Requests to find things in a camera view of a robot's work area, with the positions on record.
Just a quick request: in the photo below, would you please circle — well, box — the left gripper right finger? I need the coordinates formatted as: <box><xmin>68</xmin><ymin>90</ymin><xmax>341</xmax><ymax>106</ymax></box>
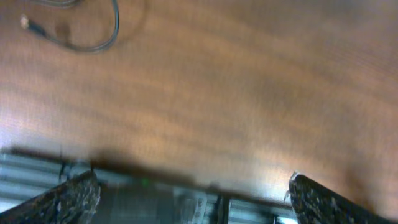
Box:
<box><xmin>288</xmin><ymin>172</ymin><xmax>394</xmax><ymax>224</ymax></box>

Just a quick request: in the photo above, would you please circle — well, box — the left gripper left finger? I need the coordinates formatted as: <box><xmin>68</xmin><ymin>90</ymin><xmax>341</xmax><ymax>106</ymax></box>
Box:
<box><xmin>1</xmin><ymin>171</ymin><xmax>101</xmax><ymax>223</ymax></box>

